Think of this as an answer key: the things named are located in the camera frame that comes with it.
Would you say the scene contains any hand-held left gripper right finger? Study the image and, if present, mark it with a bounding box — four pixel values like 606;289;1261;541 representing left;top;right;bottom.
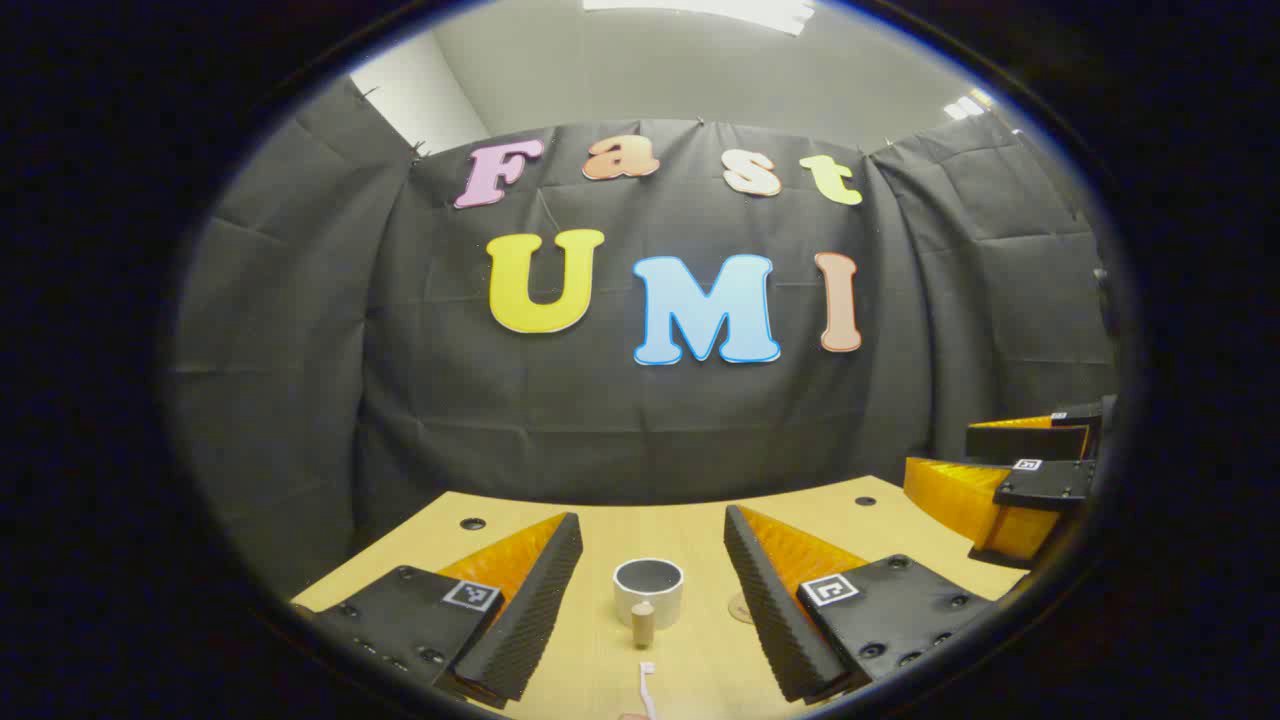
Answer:
722;504;1002;705

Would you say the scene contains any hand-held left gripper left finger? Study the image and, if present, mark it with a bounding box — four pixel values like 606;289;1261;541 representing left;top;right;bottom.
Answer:
310;511;585;707

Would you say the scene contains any white cup with wooden handle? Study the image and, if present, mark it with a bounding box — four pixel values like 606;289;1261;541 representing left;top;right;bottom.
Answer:
613;558;686;649

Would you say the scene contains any light wooden desktop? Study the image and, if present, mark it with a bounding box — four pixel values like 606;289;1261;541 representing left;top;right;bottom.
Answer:
290;475;1031;719

